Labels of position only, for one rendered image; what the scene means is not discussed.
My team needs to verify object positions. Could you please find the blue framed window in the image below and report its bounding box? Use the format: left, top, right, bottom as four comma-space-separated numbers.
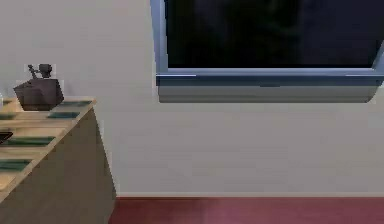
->
149, 0, 384, 104

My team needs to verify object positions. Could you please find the light wooden cabinet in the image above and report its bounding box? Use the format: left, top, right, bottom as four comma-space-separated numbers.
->
0, 97, 118, 224

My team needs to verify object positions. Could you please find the dark grey angular pot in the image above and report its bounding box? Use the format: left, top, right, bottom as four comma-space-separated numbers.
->
13, 63, 65, 112

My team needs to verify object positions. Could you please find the small black flat object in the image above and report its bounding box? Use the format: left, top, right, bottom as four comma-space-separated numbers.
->
0, 131, 14, 145

